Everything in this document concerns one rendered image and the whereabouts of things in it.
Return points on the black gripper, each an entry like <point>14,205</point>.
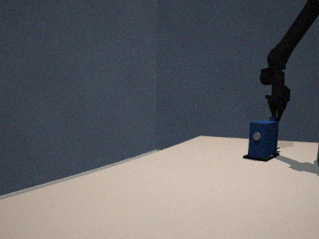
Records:
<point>276,100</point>

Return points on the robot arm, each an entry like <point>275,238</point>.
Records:
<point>280,54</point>

